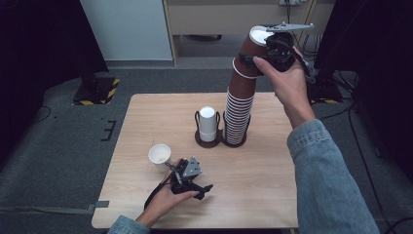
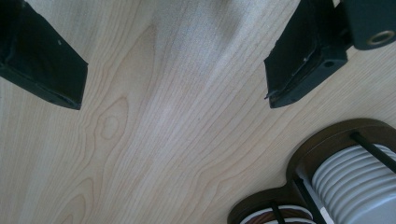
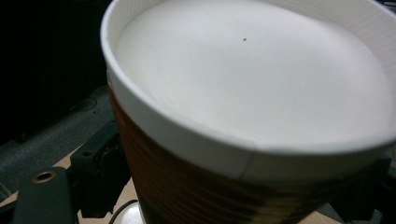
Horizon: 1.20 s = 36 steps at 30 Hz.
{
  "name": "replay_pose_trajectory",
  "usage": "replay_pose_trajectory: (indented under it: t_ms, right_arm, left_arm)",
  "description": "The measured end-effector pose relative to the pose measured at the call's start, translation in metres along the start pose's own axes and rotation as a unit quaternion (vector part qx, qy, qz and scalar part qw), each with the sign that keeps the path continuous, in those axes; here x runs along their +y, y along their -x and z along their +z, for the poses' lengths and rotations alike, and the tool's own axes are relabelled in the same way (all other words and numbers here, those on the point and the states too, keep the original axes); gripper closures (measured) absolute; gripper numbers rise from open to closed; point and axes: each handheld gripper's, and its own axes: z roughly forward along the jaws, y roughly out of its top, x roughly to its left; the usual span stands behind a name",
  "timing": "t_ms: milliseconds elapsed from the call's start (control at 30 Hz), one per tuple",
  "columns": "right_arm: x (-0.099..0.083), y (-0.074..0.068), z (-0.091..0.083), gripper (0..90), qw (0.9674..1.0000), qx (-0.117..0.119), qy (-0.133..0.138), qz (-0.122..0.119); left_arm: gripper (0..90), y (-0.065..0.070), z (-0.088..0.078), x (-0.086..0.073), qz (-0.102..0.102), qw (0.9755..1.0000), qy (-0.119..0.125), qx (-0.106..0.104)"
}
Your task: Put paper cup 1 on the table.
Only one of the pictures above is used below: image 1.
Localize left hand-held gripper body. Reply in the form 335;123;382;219
169;155;214;201

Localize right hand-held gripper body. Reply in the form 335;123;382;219
265;21;317;81

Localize brown paper cup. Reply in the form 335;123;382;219
231;25;277;80

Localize white paper cup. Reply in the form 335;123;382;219
198;105;218;143
148;143;172;174

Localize black double cup holder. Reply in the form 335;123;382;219
193;109;252;149

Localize stack of brown cups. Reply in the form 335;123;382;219
221;71;258;146

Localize person's left hand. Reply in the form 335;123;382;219
135;158;200;229

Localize person's right hand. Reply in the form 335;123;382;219
252;46;317;129

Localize white power strip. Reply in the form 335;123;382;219
279;0;308;7

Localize wooden cabinet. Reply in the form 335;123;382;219
162;0;319;68

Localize striped stand base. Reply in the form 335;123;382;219
72;75;122;106
307;77;346;105

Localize black floor tape marks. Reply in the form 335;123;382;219
99;119;118;142

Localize grey floor tape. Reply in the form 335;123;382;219
85;200;111;215

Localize white panel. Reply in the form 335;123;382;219
79;0;173;61

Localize black gripper strap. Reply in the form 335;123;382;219
143;180;173;211

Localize black floor cable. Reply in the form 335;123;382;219
31;104;53;124
316;105;413;234

